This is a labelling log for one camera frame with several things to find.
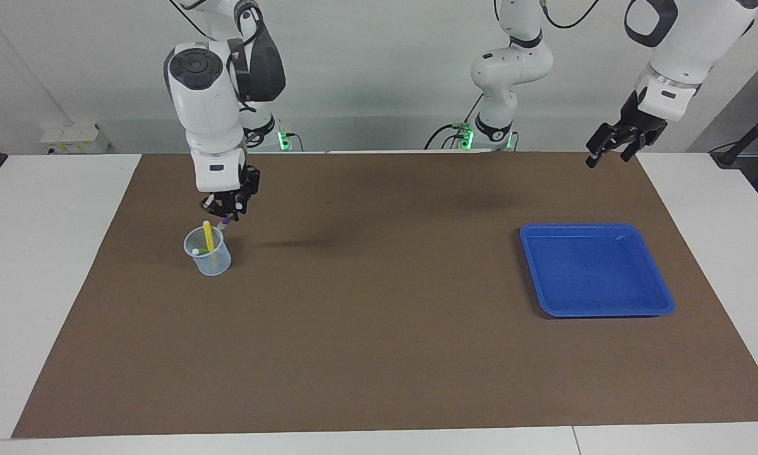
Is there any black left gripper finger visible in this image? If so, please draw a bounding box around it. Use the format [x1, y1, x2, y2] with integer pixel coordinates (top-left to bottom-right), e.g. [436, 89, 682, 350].
[619, 130, 654, 163]
[585, 122, 626, 169]

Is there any translucent plastic cup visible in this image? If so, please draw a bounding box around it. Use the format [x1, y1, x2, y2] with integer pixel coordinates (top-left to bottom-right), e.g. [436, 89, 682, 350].
[183, 226, 232, 277]

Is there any black stand pole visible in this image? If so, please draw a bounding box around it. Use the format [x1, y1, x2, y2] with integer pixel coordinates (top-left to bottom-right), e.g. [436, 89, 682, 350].
[711, 100, 758, 168]

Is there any blue plastic tray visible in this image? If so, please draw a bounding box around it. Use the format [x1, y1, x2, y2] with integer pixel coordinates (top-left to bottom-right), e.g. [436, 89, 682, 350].
[519, 222, 675, 318]

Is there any brown table mat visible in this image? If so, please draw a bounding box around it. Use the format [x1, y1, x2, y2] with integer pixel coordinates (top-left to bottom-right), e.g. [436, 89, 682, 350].
[11, 150, 758, 439]

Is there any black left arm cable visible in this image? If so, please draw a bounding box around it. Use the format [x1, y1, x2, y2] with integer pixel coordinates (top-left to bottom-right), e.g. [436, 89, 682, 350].
[540, 0, 601, 30]

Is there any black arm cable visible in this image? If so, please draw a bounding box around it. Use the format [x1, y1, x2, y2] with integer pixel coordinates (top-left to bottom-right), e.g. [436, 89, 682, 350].
[540, 0, 601, 30]
[171, 0, 266, 127]

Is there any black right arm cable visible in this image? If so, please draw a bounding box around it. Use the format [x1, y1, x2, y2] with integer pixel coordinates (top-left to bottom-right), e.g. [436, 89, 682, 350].
[171, 0, 266, 127]

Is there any white wall box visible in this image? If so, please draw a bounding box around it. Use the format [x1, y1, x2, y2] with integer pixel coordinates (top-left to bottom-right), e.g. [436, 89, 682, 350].
[41, 123, 111, 154]

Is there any black base cable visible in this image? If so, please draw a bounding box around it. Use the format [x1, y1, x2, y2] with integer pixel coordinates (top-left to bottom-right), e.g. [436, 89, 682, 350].
[424, 95, 484, 150]

